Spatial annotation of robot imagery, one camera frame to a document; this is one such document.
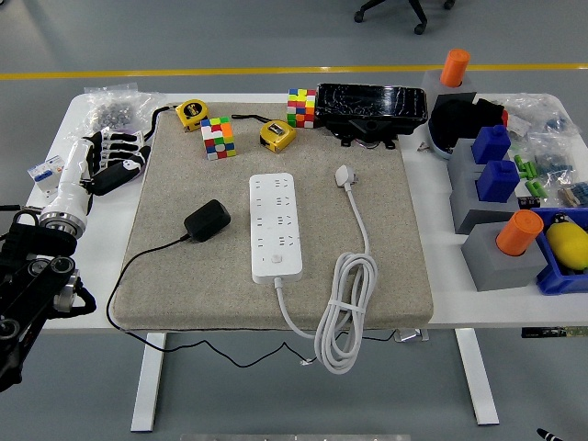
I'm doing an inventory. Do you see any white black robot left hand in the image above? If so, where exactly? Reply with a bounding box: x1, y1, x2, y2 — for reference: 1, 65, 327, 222
44, 130, 153, 218

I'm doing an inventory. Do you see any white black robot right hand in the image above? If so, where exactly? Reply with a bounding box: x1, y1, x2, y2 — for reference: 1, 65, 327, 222
536, 426, 571, 441

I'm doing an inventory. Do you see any black power adapter plug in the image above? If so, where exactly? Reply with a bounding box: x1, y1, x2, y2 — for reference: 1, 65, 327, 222
183, 198, 232, 243

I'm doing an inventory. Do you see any white power strip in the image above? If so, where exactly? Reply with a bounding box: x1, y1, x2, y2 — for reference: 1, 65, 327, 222
249, 172, 304, 285

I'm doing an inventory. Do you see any dark circuit board strip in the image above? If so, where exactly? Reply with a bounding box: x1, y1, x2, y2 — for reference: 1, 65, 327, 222
521, 325, 588, 340

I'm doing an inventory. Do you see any white circuit breaker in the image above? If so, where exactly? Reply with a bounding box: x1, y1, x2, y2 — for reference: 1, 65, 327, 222
26, 154, 65, 203

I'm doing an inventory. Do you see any clear bag of metal nuts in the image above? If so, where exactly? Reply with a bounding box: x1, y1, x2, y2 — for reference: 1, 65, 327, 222
68, 84, 164, 143

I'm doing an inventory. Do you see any white table leg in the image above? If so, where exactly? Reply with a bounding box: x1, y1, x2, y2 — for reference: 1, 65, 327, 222
454, 329, 501, 426
130, 333, 167, 433

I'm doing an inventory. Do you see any yellow tape measure round label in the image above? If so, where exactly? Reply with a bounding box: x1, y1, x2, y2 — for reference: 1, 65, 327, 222
141, 99, 210, 143

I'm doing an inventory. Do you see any three-by-three puzzle cube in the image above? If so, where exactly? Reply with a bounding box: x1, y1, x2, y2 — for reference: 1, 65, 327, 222
200, 117, 237, 162

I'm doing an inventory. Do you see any blue plastic bin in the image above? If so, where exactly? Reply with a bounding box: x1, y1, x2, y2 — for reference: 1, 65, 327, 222
530, 206, 588, 296

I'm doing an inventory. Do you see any grey-brown mat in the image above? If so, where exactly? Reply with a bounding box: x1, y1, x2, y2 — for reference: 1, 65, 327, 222
112, 101, 435, 332

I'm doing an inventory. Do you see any yellow rounded toy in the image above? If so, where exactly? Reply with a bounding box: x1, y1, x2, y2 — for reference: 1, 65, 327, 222
545, 213, 588, 271

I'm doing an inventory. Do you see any orange cylinder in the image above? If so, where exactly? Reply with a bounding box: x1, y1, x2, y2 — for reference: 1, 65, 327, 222
439, 49, 471, 88
494, 209, 545, 257

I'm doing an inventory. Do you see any yellow tape measure black window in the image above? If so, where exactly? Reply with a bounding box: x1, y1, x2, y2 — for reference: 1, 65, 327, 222
231, 113, 298, 154

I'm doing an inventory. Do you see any many-celled puzzle cube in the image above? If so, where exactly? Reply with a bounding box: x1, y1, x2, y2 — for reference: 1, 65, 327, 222
287, 87, 318, 130

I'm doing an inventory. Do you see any clear bag of resistors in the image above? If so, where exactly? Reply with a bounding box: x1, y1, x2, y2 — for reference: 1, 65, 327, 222
556, 180, 588, 209

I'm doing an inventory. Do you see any blue square peg block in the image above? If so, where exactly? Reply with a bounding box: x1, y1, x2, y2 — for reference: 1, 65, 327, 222
475, 159, 521, 203
471, 124, 512, 165

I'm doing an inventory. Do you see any clear bag of dark parts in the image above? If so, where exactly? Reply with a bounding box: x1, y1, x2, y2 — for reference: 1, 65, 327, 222
527, 132, 578, 183

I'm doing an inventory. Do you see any black device with cracked screen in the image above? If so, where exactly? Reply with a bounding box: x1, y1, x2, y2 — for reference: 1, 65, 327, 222
315, 82, 428, 151

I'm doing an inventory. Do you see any pale blue bowl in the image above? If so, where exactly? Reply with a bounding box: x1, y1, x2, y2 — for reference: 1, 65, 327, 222
426, 117, 456, 161

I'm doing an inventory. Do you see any clear bag of blue parts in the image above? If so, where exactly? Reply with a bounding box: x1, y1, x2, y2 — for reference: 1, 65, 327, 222
503, 93, 581, 139

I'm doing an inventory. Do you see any black cloth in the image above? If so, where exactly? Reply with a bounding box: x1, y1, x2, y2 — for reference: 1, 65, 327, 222
431, 97, 506, 148

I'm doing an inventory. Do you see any black office chair base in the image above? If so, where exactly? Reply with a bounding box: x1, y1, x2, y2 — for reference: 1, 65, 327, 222
353, 0, 456, 36

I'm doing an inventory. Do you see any metal bracket under table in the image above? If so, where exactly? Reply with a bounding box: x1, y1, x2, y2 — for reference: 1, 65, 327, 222
393, 329, 431, 344

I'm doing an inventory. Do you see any white power cord with plug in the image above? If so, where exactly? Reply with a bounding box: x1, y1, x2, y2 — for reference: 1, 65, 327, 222
273, 164, 380, 376

